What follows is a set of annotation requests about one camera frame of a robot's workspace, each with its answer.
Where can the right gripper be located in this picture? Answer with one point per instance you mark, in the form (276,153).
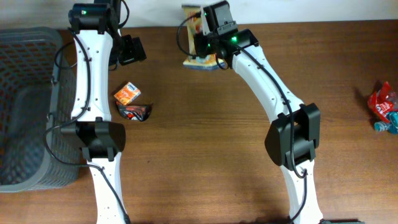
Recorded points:
(201,40)

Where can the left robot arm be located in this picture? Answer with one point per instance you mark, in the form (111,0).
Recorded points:
(95,28)

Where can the small orange box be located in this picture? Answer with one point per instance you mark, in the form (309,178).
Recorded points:
(127,94)

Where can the black red snack packet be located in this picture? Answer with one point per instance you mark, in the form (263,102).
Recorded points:
(134,112)

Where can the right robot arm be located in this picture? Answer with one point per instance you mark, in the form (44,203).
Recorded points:
(294,133)

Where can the cream blue chips bag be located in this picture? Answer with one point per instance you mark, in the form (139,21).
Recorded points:
(194,26)

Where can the red snack bag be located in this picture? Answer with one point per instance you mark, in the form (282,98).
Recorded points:
(383,102)

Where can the blue drink bottle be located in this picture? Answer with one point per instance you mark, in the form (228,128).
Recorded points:
(391,126)

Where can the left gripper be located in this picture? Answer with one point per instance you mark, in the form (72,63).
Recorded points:
(135,50)

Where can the grey plastic mesh basket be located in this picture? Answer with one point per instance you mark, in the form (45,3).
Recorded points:
(35,95)

